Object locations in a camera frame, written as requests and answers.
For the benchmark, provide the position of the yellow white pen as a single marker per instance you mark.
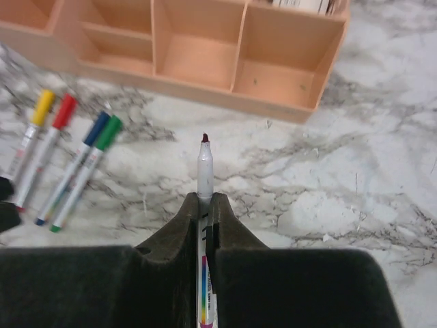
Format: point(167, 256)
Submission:
point(24, 150)

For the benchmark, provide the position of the yellow pen cap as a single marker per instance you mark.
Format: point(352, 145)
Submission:
point(42, 108)

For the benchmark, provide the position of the green white pen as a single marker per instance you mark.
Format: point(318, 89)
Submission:
point(79, 184)

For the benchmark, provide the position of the red white pen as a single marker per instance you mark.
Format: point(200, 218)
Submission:
point(37, 165)

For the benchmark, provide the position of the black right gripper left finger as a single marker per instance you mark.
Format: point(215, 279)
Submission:
point(150, 285)

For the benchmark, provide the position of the blue pen cap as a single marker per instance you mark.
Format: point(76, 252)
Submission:
point(97, 127)

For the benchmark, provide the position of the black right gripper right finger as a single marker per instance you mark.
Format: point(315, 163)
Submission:
point(257, 286)

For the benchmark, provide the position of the red pen cap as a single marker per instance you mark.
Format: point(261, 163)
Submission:
point(65, 112)

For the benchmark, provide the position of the peach plastic desk organizer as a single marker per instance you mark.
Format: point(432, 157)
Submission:
point(252, 56)

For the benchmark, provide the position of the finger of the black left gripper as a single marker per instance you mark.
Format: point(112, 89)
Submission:
point(9, 216)

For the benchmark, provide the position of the blue white pen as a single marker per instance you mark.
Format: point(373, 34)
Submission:
point(56, 195)

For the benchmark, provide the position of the green pen cap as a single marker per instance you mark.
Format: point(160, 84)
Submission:
point(109, 133)

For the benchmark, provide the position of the pink white pen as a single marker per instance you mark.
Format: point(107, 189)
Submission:
point(206, 301)

